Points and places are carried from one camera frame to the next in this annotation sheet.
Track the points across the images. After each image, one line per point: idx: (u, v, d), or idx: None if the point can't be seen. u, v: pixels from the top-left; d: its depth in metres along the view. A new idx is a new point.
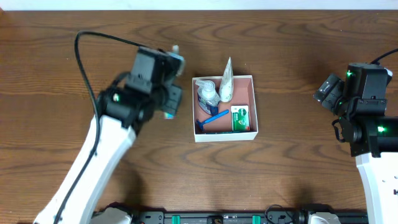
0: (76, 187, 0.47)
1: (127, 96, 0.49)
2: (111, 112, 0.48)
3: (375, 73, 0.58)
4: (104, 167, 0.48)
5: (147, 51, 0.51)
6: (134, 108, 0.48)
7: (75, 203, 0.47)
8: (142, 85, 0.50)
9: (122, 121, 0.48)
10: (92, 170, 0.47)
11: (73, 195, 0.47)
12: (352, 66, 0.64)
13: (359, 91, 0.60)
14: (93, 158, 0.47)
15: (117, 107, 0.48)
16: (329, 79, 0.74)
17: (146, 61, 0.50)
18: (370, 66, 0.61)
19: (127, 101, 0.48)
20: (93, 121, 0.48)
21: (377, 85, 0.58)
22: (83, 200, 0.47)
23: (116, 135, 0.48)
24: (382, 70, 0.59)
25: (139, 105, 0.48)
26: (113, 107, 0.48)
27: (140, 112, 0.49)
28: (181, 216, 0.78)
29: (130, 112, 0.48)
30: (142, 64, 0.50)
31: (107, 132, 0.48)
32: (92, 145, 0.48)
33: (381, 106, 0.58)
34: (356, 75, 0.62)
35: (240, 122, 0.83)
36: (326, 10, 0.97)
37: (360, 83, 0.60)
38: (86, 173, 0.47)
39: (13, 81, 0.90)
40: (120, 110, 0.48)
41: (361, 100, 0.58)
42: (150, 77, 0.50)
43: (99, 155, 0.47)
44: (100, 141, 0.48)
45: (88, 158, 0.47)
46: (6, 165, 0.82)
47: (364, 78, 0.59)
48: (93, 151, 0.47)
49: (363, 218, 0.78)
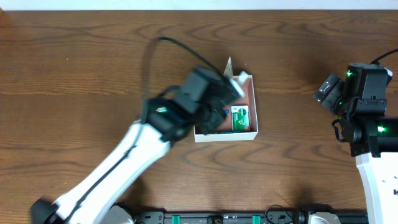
0: (103, 182, 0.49)
1: (172, 109, 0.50)
2: (155, 121, 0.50)
3: (375, 74, 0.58)
4: (130, 173, 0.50)
5: (201, 72, 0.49)
6: (175, 124, 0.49)
7: (103, 195, 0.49)
8: (188, 104, 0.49)
9: (161, 133, 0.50)
10: (120, 173, 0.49)
11: (97, 186, 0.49)
12: (352, 66, 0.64)
13: (359, 91, 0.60)
14: (127, 160, 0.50)
15: (161, 119, 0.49)
16: (328, 79, 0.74)
17: (198, 84, 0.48)
18: (370, 66, 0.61)
19: (170, 116, 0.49)
20: (135, 125, 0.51)
21: (377, 86, 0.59)
22: (106, 195, 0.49)
23: (149, 147, 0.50)
24: (382, 70, 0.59)
25: (181, 122, 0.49)
26: (157, 118, 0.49)
27: (180, 130, 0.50)
28: (181, 216, 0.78)
29: (170, 126, 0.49)
30: (194, 84, 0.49)
31: (145, 142, 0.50)
32: (128, 149, 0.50)
33: (382, 106, 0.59)
34: (356, 75, 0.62)
35: (240, 122, 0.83)
36: (327, 10, 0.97)
37: (360, 83, 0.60)
38: (118, 171, 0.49)
39: (13, 81, 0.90)
40: (161, 122, 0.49)
41: (362, 100, 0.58)
42: (197, 98, 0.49)
43: (132, 157, 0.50)
44: (136, 145, 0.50)
45: (121, 158, 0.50)
46: (6, 165, 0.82)
47: (364, 78, 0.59)
48: (126, 154, 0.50)
49: (363, 218, 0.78)
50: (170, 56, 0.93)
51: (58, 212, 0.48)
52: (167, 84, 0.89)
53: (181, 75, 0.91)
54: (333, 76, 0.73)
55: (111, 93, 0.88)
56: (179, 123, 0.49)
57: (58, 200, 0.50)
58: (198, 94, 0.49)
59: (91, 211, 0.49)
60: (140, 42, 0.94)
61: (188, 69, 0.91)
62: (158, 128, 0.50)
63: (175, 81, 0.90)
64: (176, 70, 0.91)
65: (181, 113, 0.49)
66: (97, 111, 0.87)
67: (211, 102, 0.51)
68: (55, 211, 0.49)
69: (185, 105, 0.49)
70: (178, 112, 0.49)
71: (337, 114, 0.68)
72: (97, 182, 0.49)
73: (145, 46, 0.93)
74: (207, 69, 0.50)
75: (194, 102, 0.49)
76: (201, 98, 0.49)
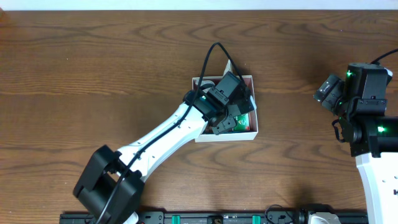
0: (153, 145, 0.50)
1: (211, 99, 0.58)
2: (197, 106, 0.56)
3: (375, 74, 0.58)
4: (178, 140, 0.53)
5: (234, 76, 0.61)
6: (211, 112, 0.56)
7: (157, 152, 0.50)
8: (221, 99, 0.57)
9: (202, 115, 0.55)
10: (171, 138, 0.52)
11: (149, 147, 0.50)
12: (352, 65, 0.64)
13: (359, 91, 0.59)
14: (178, 127, 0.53)
15: (199, 106, 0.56)
16: (328, 79, 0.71)
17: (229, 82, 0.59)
18: (370, 66, 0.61)
19: (208, 104, 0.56)
20: (182, 104, 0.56)
21: (377, 86, 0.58)
22: (157, 154, 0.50)
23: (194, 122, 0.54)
24: (382, 70, 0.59)
25: (219, 109, 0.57)
26: (198, 104, 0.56)
27: (213, 117, 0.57)
28: (181, 216, 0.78)
29: (210, 111, 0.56)
30: (226, 83, 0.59)
31: (193, 116, 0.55)
32: (170, 124, 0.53)
33: (382, 106, 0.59)
34: (356, 75, 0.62)
35: (240, 122, 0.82)
36: (327, 10, 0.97)
37: (360, 83, 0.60)
38: (168, 136, 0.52)
39: (13, 81, 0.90)
40: (200, 108, 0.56)
41: (362, 100, 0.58)
42: (228, 95, 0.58)
43: (183, 126, 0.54)
44: (185, 119, 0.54)
45: (173, 126, 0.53)
46: (6, 165, 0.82)
47: (364, 78, 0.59)
48: (178, 123, 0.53)
49: (363, 218, 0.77)
50: (170, 56, 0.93)
51: (120, 159, 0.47)
52: (168, 84, 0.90)
53: (181, 75, 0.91)
54: (333, 76, 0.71)
55: (111, 93, 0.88)
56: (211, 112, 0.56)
57: (119, 149, 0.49)
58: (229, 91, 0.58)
59: (148, 165, 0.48)
60: (140, 42, 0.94)
61: (188, 69, 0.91)
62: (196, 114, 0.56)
63: (175, 81, 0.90)
64: (176, 70, 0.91)
65: (215, 105, 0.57)
66: (97, 111, 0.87)
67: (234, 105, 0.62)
68: (117, 158, 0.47)
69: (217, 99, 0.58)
70: (212, 104, 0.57)
71: (337, 114, 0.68)
72: (143, 149, 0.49)
73: (145, 46, 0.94)
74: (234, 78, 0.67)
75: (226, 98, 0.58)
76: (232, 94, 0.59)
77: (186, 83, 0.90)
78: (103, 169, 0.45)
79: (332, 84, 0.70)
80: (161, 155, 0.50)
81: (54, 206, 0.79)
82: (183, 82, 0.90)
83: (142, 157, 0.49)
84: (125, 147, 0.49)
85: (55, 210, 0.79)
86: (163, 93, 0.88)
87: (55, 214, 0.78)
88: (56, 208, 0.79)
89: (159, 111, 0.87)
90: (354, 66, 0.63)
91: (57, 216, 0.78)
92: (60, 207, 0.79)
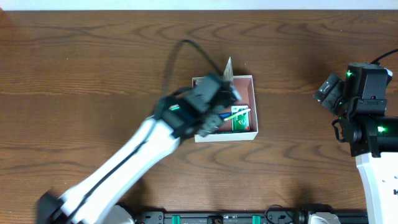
0: (104, 184, 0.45)
1: (186, 107, 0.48)
2: (166, 119, 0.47)
3: (374, 73, 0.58)
4: (137, 170, 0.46)
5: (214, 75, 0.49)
6: (183, 125, 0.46)
7: (109, 190, 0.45)
8: (198, 104, 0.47)
9: (173, 130, 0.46)
10: (126, 171, 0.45)
11: (99, 186, 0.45)
12: (352, 65, 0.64)
13: (359, 91, 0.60)
14: (137, 154, 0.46)
15: (170, 116, 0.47)
16: (328, 79, 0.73)
17: (209, 84, 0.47)
18: (370, 66, 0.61)
19: (181, 114, 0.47)
20: (147, 120, 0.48)
21: (377, 86, 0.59)
22: (111, 191, 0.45)
23: (159, 146, 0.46)
24: (382, 70, 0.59)
25: (196, 119, 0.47)
26: (168, 114, 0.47)
27: (189, 129, 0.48)
28: (181, 216, 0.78)
29: (183, 124, 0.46)
30: (204, 86, 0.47)
31: (155, 139, 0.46)
32: (127, 154, 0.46)
33: (382, 106, 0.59)
34: (356, 75, 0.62)
35: (240, 122, 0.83)
36: (327, 10, 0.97)
37: (360, 83, 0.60)
38: (125, 167, 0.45)
39: (13, 81, 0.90)
40: (171, 119, 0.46)
41: (362, 100, 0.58)
42: (208, 99, 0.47)
43: (143, 152, 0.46)
44: (146, 143, 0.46)
45: (128, 155, 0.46)
46: (6, 165, 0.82)
47: (364, 78, 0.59)
48: (135, 150, 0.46)
49: (363, 218, 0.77)
50: (170, 56, 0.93)
51: (64, 207, 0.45)
52: (168, 84, 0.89)
53: (181, 75, 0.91)
54: (333, 76, 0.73)
55: (111, 93, 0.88)
56: (187, 122, 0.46)
57: (67, 192, 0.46)
58: (209, 94, 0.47)
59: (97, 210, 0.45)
60: (140, 42, 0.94)
61: (188, 69, 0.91)
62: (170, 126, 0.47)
63: (175, 81, 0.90)
64: (176, 70, 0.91)
65: (192, 111, 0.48)
66: (97, 111, 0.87)
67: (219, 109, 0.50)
68: (61, 205, 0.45)
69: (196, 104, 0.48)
70: (188, 112, 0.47)
71: (337, 114, 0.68)
72: (90, 191, 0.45)
73: (145, 46, 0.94)
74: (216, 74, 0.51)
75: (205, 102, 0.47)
76: (214, 98, 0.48)
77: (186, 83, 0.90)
78: (47, 219, 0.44)
79: (332, 84, 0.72)
80: (115, 192, 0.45)
81: None
82: (183, 82, 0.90)
83: (91, 201, 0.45)
84: (73, 189, 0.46)
85: None
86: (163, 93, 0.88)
87: None
88: None
89: None
90: (355, 66, 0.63)
91: None
92: None
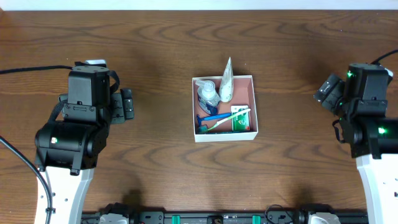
0: None
1: (71, 125, 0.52)
2: (52, 157, 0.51)
3: (374, 75, 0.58)
4: (69, 213, 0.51)
5: (80, 73, 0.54)
6: (66, 152, 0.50)
7: None
8: (84, 111, 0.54)
9: (71, 154, 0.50)
10: (60, 219, 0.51)
11: None
12: (352, 66, 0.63)
13: (359, 92, 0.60)
14: (54, 209, 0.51)
15: (63, 142, 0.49)
16: (329, 79, 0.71)
17: (83, 84, 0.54)
18: (370, 68, 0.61)
19: (66, 138, 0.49)
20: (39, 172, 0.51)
21: (377, 87, 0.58)
22: None
23: (66, 190, 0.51)
24: (382, 70, 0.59)
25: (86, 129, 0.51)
26: (56, 150, 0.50)
27: (87, 144, 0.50)
28: (181, 216, 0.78)
29: (70, 147, 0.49)
30: (80, 88, 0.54)
31: (60, 188, 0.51)
32: (48, 204, 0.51)
33: (382, 106, 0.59)
34: (356, 76, 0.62)
35: (240, 122, 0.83)
36: (326, 10, 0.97)
37: (359, 85, 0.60)
38: (59, 216, 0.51)
39: (13, 81, 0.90)
40: (66, 145, 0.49)
41: (362, 101, 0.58)
42: (91, 102, 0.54)
43: (59, 204, 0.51)
44: (54, 195, 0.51)
45: (48, 214, 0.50)
46: (6, 165, 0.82)
47: (364, 79, 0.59)
48: (50, 208, 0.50)
49: (363, 218, 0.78)
50: (170, 56, 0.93)
51: None
52: (168, 84, 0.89)
53: (181, 75, 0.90)
54: (333, 76, 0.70)
55: None
56: (79, 140, 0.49)
57: None
58: (88, 94, 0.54)
59: None
60: (140, 42, 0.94)
61: (188, 69, 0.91)
62: (60, 156, 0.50)
63: (175, 81, 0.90)
64: (176, 70, 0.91)
65: (82, 124, 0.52)
66: None
67: (104, 103, 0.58)
68: None
69: (84, 114, 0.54)
70: (74, 130, 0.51)
71: (337, 114, 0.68)
72: None
73: (145, 46, 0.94)
74: (81, 73, 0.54)
75: (90, 104, 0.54)
76: (93, 98, 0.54)
77: (186, 83, 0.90)
78: None
79: (333, 84, 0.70)
80: None
81: None
82: (183, 82, 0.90)
83: None
84: None
85: None
86: (163, 93, 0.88)
87: None
88: None
89: (158, 111, 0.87)
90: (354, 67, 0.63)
91: None
92: None
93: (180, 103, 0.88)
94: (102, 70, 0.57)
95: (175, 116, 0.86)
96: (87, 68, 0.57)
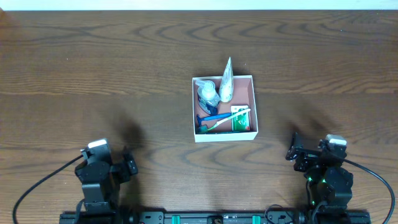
0: None
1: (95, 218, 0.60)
2: None
3: (342, 196, 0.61)
4: None
5: (90, 181, 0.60)
6: None
7: None
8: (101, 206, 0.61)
9: None
10: None
11: None
12: (328, 173, 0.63)
13: (328, 200, 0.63)
14: None
15: None
16: (294, 150, 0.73)
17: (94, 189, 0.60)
18: (340, 182, 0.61)
19: None
20: None
21: (343, 201, 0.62)
22: None
23: None
24: (348, 188, 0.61)
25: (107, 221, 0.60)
26: None
27: None
28: (181, 216, 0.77)
29: None
30: (93, 193, 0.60)
31: None
32: None
33: (344, 210, 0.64)
34: (329, 186, 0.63)
35: (240, 122, 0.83)
36: (326, 11, 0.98)
37: (329, 195, 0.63)
38: None
39: (12, 80, 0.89)
40: None
41: (328, 207, 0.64)
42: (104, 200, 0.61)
43: None
44: None
45: None
46: (4, 165, 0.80)
47: (333, 195, 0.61)
48: None
49: (363, 218, 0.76)
50: (170, 56, 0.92)
51: None
52: (167, 84, 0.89)
53: (181, 75, 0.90)
54: (298, 147, 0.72)
55: (110, 93, 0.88)
56: None
57: None
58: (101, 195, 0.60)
59: None
60: (140, 42, 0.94)
61: (188, 69, 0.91)
62: None
63: (175, 81, 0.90)
64: (176, 70, 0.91)
65: (102, 218, 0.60)
66: (97, 111, 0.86)
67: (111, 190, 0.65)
68: None
69: (100, 208, 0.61)
70: None
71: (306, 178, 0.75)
72: None
73: (145, 46, 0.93)
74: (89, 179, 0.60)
75: (103, 202, 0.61)
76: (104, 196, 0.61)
77: (186, 83, 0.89)
78: None
79: (298, 155, 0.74)
80: None
81: (54, 207, 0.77)
82: (183, 82, 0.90)
83: None
84: None
85: (55, 210, 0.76)
86: (163, 93, 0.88)
87: (55, 214, 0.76)
88: (55, 208, 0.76)
89: (158, 111, 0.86)
90: (329, 177, 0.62)
91: (56, 216, 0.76)
92: (59, 207, 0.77)
93: (180, 103, 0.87)
94: (103, 166, 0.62)
95: (175, 116, 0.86)
96: (91, 168, 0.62)
